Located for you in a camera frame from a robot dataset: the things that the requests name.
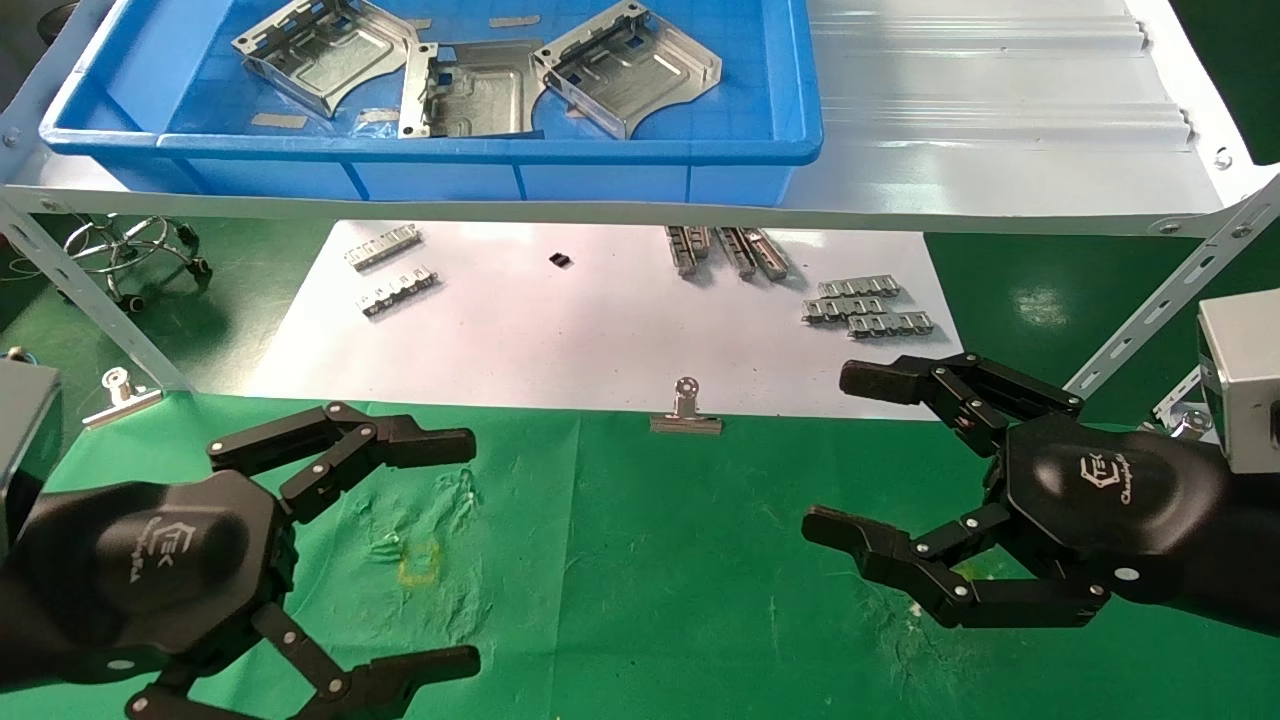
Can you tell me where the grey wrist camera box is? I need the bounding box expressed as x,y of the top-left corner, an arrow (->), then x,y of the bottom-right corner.
0,358 -> 64,561
1196,290 -> 1280,477

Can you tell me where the silver sheet metal bracket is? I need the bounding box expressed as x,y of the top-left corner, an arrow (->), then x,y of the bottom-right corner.
397,38 -> 549,140
232,0 -> 422,120
530,0 -> 724,141

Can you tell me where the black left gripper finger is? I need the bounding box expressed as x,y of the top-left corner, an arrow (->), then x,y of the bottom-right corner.
208,402 -> 477,523
125,602 -> 482,720

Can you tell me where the perforated metal shelf brace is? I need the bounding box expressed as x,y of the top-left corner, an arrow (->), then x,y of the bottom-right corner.
0,198 -> 197,394
1064,176 -> 1280,399

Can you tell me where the chrome stool base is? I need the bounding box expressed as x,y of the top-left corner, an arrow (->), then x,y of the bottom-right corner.
60,213 -> 214,314

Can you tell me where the white paper sheet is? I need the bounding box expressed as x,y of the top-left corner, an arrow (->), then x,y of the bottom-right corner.
245,220 -> 963,421

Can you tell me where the grey metal rail piece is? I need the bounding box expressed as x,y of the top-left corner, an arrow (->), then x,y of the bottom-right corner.
716,227 -> 792,282
664,226 -> 714,279

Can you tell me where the white metal shelf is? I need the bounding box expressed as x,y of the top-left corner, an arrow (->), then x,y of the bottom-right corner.
0,0 -> 1280,241

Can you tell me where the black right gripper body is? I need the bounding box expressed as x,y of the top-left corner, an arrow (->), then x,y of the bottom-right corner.
985,412 -> 1233,607

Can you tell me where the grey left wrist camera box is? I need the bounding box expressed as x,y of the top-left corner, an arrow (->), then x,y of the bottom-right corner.
0,358 -> 64,561

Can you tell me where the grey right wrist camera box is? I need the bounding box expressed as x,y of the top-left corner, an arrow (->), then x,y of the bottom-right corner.
1196,290 -> 1280,477

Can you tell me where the green cloth mat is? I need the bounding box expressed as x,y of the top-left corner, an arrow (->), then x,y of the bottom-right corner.
0,388 -> 1280,720

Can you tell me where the silver metal connector strip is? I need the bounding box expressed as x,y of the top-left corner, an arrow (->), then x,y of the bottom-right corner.
847,311 -> 937,341
344,224 -> 423,273
801,296 -> 898,327
817,277 -> 902,301
356,265 -> 441,320

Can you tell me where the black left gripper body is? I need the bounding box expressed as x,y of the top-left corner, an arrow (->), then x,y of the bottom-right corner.
22,470 -> 299,691

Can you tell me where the white ribbed panel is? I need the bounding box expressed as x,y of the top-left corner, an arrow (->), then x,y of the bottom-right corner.
806,0 -> 1200,154

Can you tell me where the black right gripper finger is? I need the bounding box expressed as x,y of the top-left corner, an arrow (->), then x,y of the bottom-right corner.
838,352 -> 1086,459
800,503 -> 1113,631

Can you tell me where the silver binder clip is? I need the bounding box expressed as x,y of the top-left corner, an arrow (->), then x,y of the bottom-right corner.
81,367 -> 164,431
650,376 -> 724,437

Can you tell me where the blue plastic bin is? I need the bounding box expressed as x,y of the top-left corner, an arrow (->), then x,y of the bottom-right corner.
40,0 -> 825,207

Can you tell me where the bolted metal angle bracket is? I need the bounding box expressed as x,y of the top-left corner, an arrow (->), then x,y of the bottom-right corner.
1150,366 -> 1217,442

